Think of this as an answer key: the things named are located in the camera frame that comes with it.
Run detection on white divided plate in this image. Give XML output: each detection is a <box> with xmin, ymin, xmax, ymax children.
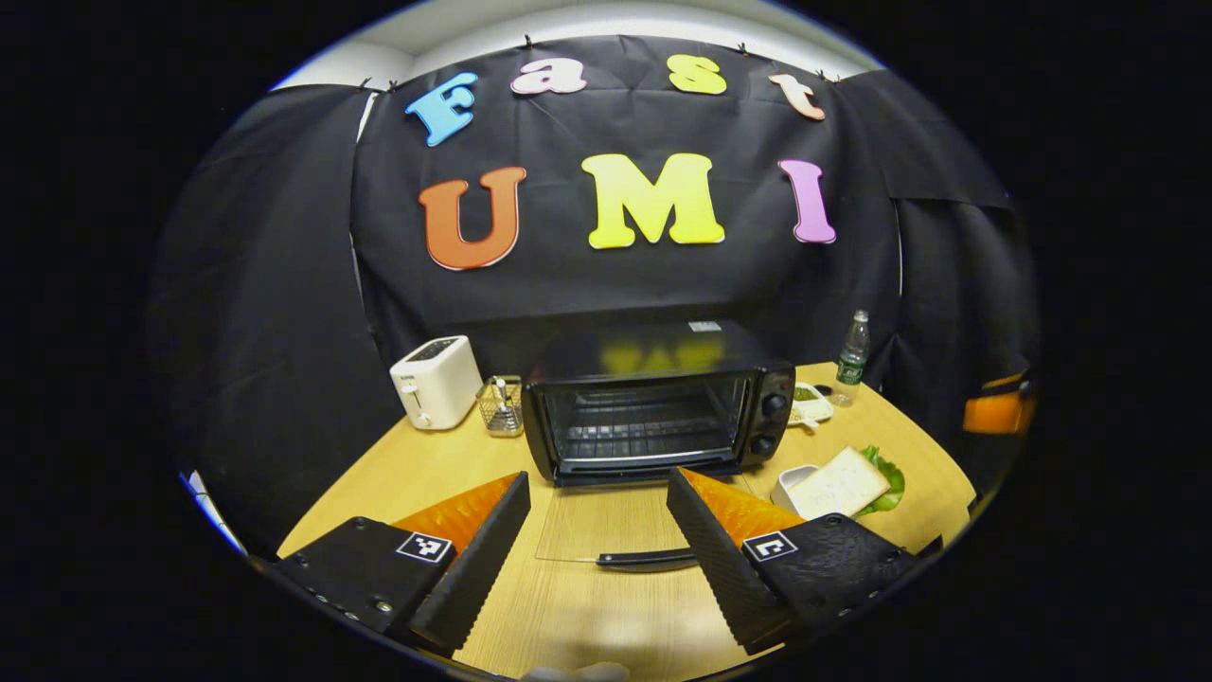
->
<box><xmin>789</xmin><ymin>382</ymin><xmax>835</xmax><ymax>429</ymax></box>

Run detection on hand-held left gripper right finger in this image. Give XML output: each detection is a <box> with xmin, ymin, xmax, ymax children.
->
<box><xmin>667</xmin><ymin>466</ymin><xmax>919</xmax><ymax>656</ymax></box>

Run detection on clear water bottle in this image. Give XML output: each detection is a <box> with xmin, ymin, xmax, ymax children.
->
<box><xmin>833</xmin><ymin>310</ymin><xmax>871</xmax><ymax>408</ymax></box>

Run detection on black electric oven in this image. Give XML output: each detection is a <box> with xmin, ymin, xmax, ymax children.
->
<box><xmin>521</xmin><ymin>320</ymin><xmax>796</xmax><ymax>571</ymax></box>

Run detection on white toaster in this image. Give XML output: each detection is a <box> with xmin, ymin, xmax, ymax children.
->
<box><xmin>389</xmin><ymin>335</ymin><xmax>484</xmax><ymax>432</ymax></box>

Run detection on white rectangular tray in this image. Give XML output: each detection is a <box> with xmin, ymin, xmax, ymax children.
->
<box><xmin>770</xmin><ymin>464</ymin><xmax>820</xmax><ymax>512</ymax></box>

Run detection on lettuce sandwich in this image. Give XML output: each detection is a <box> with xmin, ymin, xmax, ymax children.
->
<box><xmin>788</xmin><ymin>445</ymin><xmax>906</xmax><ymax>520</ymax></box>

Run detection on black backdrop cloth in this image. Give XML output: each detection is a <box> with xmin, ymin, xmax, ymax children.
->
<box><xmin>147</xmin><ymin>35</ymin><xmax>1041</xmax><ymax>560</ymax></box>

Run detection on wire utensil holder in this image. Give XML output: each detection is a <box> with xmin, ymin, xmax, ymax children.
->
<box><xmin>476</xmin><ymin>375</ymin><xmax>525</xmax><ymax>438</ymax></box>

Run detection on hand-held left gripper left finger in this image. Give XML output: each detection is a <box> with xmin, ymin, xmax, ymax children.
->
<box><xmin>275</xmin><ymin>471</ymin><xmax>532</xmax><ymax>656</ymax></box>

